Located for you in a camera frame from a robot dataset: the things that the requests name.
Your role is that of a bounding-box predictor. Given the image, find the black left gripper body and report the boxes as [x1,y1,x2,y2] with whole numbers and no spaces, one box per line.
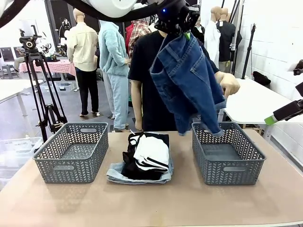
[155,0,201,36]

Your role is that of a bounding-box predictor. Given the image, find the dark blue denim shorts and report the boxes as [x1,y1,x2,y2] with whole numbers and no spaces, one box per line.
[149,32,227,138]

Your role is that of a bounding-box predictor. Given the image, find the white top with black stripes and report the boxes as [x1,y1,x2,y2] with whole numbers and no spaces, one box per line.
[133,135,170,172]

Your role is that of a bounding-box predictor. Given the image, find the black garment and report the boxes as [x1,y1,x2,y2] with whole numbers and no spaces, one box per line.
[122,132,170,180]

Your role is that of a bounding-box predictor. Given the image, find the light blue denim shorts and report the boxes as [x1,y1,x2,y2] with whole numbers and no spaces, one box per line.
[106,162,175,184]

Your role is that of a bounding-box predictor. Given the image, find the person's right forearm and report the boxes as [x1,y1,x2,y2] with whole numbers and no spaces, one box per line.
[131,79,144,121]

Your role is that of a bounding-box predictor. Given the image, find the person's left hand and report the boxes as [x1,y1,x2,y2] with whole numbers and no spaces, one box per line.
[218,71,241,99]

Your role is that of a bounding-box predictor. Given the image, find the person's right hand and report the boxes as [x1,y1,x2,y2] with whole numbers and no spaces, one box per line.
[134,118,144,132]

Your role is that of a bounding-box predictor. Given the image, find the mannequin in white shirt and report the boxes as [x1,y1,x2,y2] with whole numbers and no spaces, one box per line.
[204,6,222,69]

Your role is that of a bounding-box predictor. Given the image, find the white table with rounded corner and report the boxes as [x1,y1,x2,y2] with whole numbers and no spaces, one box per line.
[222,78,303,140]

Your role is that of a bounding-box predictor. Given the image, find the mannequin in plaid hoodie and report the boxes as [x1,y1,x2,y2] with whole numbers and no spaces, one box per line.
[125,20,157,59]

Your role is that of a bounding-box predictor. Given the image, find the mannequin in black shirt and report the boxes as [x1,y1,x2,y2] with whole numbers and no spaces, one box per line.
[216,7,242,74]

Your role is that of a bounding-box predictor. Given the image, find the person in black T-shirt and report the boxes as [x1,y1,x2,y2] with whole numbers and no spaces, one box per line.
[127,29,221,132]

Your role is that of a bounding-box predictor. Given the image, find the black light stand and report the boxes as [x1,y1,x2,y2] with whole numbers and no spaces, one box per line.
[241,23,258,80]

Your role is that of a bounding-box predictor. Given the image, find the mannequin in teal fleece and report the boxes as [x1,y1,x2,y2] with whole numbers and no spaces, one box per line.
[98,20,131,132]

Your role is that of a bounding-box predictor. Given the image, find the grey plastic woven-pattern basket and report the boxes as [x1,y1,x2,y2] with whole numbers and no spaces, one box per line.
[33,122,109,184]
[191,122,266,186]

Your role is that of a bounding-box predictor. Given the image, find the mannequin in cream shirt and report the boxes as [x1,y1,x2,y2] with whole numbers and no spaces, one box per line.
[67,7,99,118]

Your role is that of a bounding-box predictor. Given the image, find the black white background robot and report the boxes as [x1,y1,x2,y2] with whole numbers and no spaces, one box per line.
[58,17,71,47]

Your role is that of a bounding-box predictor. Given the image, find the grey floor crate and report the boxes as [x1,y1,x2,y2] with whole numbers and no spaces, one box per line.
[56,82,78,93]

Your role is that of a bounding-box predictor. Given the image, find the table with red checkered cloth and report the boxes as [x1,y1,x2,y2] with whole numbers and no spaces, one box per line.
[18,59,77,77]

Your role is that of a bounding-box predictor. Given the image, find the white board panel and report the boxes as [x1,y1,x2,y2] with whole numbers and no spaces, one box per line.
[18,19,38,36]

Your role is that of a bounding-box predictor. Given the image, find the white desk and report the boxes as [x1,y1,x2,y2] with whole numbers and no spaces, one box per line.
[0,79,45,117]

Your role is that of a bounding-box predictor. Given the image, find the clear plastic storage bin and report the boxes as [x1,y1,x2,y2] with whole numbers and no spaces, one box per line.
[0,136,44,167]

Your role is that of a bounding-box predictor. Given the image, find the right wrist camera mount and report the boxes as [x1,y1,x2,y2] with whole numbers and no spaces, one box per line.
[287,60,303,76]

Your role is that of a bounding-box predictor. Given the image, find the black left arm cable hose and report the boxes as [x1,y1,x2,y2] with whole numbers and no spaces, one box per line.
[0,0,166,29]

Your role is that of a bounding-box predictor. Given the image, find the black camera tripod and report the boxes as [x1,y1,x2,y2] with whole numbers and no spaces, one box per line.
[18,25,69,142]

